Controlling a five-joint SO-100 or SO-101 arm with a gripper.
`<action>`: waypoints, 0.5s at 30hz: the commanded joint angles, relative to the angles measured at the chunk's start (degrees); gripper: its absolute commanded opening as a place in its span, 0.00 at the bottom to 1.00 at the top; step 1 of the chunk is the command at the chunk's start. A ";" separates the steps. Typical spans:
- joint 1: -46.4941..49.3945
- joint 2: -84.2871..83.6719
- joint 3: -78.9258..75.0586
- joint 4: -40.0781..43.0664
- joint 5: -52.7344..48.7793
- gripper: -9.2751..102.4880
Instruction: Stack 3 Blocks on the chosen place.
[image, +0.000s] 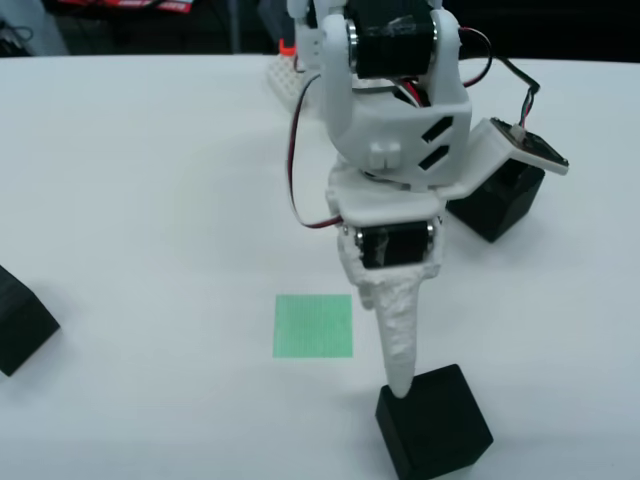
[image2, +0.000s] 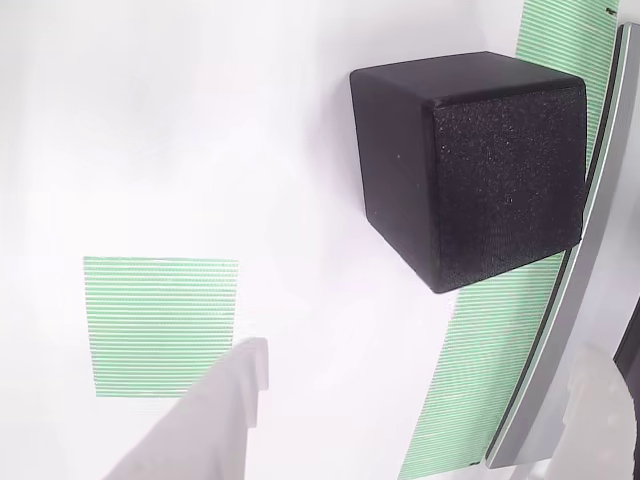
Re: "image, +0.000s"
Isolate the black cube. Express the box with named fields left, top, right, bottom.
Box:
left=374, top=363, right=495, bottom=480
left=444, top=164, right=546, bottom=245
left=0, top=264, right=62, bottom=377

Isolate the red white black servo cable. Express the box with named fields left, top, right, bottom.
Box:
left=284, top=69, right=347, bottom=231

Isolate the black camera cable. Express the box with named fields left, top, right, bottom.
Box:
left=457, top=27, right=542, bottom=136

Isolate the wrist camera on white bracket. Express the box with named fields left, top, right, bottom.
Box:
left=434, top=116, right=571, bottom=199

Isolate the green striped square marker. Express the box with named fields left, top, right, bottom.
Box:
left=272, top=293, right=354, bottom=359

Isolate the red printed package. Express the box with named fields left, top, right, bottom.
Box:
left=58, top=0, right=194, bottom=15

